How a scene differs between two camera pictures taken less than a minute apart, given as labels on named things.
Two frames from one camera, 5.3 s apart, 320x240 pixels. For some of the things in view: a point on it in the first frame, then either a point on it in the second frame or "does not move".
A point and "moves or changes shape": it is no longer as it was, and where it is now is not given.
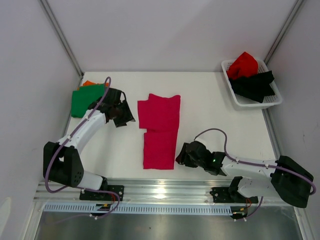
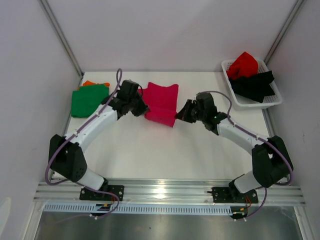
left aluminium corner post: x=63 y=37 does not move
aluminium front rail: x=152 y=191 does not move
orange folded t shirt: x=88 y=83 does not move
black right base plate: x=222 y=194 does not move
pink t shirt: x=159 y=115 moves or changes shape
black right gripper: x=188 y=155 to x=189 y=111
